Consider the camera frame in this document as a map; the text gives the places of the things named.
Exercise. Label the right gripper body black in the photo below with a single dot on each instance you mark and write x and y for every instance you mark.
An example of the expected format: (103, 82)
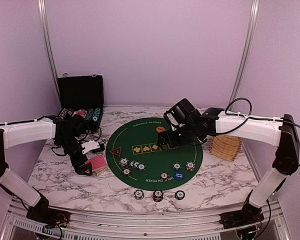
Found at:
(186, 137)

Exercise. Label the black red triangle dealer button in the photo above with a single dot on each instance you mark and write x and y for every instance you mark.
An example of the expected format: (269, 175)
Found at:
(116, 152)

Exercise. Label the front aluminium rail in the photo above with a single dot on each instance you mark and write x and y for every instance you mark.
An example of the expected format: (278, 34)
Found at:
(202, 224)

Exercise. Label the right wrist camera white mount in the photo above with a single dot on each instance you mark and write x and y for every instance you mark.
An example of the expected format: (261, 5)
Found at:
(183, 112)

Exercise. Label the left aluminium frame post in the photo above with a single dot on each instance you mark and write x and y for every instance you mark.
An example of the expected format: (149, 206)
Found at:
(46, 37)

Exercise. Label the green chip row in case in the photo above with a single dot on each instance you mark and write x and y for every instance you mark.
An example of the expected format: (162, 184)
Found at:
(89, 114)

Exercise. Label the blue white chip stack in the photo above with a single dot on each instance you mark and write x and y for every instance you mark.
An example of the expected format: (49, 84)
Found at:
(138, 194)

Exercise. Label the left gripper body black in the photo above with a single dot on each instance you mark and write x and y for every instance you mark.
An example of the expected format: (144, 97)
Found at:
(69, 145)

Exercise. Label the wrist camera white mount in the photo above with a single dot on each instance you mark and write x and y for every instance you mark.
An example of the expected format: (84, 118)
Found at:
(93, 146)
(183, 112)

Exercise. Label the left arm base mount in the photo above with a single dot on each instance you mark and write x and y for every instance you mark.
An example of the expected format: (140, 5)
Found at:
(51, 217)

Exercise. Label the teal chip row in case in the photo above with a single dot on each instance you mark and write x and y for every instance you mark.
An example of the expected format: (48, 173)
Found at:
(96, 114)

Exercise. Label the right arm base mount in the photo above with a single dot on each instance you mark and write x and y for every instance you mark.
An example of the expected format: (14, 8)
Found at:
(239, 218)

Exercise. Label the brown chip stack in case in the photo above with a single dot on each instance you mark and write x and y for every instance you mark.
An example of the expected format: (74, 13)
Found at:
(70, 111)

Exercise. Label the round green poker mat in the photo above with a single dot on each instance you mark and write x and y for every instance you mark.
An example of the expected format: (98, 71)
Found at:
(139, 142)

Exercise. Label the orange big blind button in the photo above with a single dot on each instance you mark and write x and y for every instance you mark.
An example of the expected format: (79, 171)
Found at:
(160, 129)

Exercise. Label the right aluminium frame post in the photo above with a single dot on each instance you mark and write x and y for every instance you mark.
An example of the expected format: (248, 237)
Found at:
(248, 43)

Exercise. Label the red backed card deck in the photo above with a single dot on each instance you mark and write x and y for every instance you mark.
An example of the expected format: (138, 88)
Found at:
(97, 163)

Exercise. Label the teal black chip stack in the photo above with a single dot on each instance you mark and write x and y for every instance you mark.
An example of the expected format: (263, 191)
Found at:
(179, 195)

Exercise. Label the teal chips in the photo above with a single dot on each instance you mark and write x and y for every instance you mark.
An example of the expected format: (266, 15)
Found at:
(137, 165)

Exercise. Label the brown black chip stack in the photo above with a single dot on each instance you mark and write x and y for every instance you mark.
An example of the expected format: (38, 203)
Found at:
(157, 195)

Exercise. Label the black poker chip case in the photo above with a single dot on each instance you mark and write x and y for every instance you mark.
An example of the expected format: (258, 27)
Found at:
(82, 93)

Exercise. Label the blue tan chip row in case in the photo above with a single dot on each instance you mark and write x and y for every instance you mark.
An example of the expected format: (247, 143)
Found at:
(63, 113)

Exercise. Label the blue small blind button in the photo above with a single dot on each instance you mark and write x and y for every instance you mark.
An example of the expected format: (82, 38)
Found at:
(179, 175)

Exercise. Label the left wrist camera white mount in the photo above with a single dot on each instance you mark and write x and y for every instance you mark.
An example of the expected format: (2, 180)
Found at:
(93, 146)

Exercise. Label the aluminium frame post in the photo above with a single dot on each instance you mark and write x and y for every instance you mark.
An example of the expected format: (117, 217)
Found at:
(248, 43)
(46, 37)

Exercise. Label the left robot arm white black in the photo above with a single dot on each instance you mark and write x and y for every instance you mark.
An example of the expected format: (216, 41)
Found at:
(20, 146)

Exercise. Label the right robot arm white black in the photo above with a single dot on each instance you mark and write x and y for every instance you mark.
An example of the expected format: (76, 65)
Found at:
(277, 135)

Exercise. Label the card decks in case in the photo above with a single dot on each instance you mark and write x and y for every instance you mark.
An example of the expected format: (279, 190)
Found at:
(81, 112)

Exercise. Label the woven bamboo tray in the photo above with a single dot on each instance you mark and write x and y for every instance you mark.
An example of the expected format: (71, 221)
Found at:
(226, 147)

